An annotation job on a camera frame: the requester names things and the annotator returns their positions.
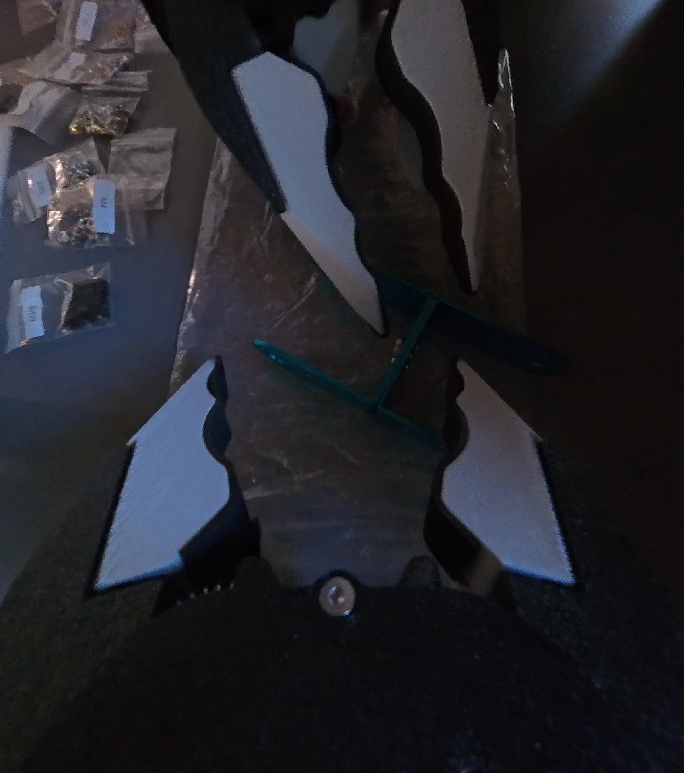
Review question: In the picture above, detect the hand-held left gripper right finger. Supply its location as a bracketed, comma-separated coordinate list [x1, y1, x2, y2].
[426, 359, 578, 589]

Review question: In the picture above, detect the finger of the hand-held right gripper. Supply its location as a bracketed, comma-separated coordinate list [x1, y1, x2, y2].
[230, 48, 390, 337]
[376, 0, 490, 295]

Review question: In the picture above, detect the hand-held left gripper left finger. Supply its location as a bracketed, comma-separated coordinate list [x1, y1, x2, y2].
[91, 355, 258, 595]

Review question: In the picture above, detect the blue H-shaped metal bracket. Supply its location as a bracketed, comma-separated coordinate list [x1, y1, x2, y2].
[253, 272, 563, 451]

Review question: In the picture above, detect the clear plastic bag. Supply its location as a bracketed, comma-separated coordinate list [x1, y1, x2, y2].
[176, 48, 527, 589]

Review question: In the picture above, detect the group of small zip bags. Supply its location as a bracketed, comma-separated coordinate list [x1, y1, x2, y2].
[0, 0, 177, 354]

